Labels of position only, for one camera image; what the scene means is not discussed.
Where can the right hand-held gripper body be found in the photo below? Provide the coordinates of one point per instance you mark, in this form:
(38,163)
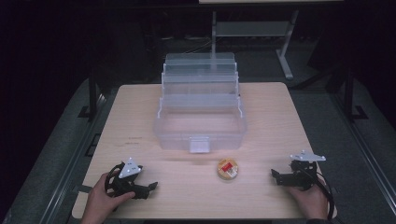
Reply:
(300,174)

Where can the person's left hand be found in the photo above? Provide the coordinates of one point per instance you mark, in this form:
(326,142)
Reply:
(101,202)

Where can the clear plastic tiered storage box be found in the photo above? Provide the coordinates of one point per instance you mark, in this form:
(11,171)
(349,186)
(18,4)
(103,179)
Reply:
(200,104)

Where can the round yellow tin red label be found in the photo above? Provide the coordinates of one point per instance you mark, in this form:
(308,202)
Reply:
(227,169)

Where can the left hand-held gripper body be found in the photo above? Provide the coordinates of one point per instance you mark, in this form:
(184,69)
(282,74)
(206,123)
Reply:
(124,180)

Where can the grey metal table stand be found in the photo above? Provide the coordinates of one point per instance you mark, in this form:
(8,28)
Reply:
(253,37)

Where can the black metal stand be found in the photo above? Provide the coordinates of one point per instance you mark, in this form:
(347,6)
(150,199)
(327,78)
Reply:
(350,93)
(92,96)

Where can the person's right hand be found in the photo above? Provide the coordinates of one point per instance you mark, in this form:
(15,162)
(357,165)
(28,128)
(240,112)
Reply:
(309,202)

